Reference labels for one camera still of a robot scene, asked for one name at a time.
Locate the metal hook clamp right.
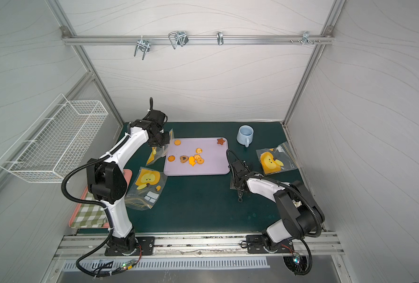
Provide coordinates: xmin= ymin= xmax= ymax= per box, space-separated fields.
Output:
xmin=290 ymin=31 xmax=320 ymax=46

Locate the metal hook clamp small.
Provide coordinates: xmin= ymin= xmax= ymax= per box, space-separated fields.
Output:
xmin=217 ymin=31 xmax=224 ymax=46

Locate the aluminium cross rail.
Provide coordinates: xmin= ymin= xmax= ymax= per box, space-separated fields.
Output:
xmin=62 ymin=34 xmax=335 ymax=46

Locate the metal hook clamp left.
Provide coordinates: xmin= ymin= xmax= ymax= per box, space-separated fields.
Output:
xmin=134 ymin=37 xmax=151 ymax=60

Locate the light blue ceramic mug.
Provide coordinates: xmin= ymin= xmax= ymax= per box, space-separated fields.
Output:
xmin=237 ymin=125 xmax=254 ymax=148

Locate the clear resealable bag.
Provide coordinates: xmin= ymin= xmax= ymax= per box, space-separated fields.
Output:
xmin=256 ymin=141 xmax=298 ymax=175

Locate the resealable bag with duck print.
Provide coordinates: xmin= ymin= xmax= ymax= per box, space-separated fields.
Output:
xmin=125 ymin=167 xmax=168 ymax=211

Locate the lilac plastic tray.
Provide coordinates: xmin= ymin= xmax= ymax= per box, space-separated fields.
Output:
xmin=164 ymin=137 xmax=230 ymax=176

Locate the pink tray with checked cloth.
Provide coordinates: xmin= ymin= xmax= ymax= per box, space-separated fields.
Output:
xmin=68 ymin=169 xmax=133 ymax=229

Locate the brown heart cookie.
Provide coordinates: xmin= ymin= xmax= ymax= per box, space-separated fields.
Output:
xmin=180 ymin=156 xmax=189 ymax=163

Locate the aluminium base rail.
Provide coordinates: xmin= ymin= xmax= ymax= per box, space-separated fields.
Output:
xmin=54 ymin=232 xmax=345 ymax=259

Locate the metal hook clamp middle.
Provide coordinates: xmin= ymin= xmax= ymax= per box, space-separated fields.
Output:
xmin=168 ymin=31 xmax=189 ymax=50

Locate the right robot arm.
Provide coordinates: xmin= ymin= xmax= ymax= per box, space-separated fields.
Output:
xmin=226 ymin=149 xmax=325 ymax=254

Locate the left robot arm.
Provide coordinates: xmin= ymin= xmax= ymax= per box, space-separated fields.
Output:
xmin=61 ymin=100 xmax=170 ymax=278

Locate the resealable bag table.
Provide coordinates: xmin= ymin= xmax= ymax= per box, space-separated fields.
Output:
xmin=146 ymin=129 xmax=174 ymax=166

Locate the white wire basket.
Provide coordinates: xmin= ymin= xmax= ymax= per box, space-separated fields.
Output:
xmin=0 ymin=94 xmax=108 ymax=183

